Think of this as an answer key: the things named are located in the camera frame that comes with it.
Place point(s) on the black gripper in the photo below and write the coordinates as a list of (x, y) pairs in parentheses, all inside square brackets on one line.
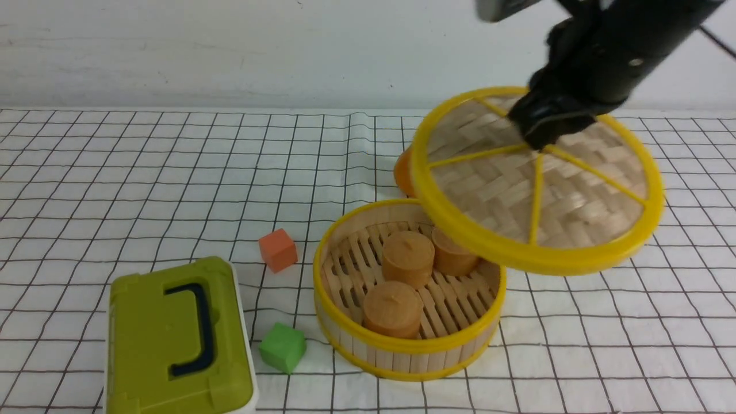
[(593, 68)]

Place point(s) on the yellow woven bamboo steamer lid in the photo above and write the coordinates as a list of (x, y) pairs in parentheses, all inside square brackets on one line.
[(579, 206)]

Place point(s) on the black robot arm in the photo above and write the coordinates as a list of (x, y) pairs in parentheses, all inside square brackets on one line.
[(695, 13)]

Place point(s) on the yellow bamboo steamer basket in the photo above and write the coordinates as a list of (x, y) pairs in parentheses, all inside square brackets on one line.
[(460, 314)]

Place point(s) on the orange toy pear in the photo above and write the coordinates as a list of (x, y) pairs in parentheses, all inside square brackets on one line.
[(402, 173)]

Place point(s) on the brown cylindrical bun back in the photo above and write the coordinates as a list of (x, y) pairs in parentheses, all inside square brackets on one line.
[(450, 258)]

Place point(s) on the brown cylindrical bun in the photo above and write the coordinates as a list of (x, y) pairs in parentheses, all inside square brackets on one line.
[(408, 257), (450, 258), (394, 309)]

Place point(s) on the brown cylindrical bun middle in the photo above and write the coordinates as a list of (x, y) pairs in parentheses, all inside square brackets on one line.
[(408, 257)]

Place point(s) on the brown cylindrical bun front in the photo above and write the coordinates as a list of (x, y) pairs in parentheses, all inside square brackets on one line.
[(394, 309)]

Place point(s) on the orange foam cube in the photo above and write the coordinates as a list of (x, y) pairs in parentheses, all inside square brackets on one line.
[(278, 250)]

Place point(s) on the green foam cube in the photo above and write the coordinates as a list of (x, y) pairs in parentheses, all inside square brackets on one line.
[(283, 348)]

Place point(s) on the white black grid tablecloth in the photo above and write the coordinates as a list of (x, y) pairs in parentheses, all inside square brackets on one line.
[(88, 195)]

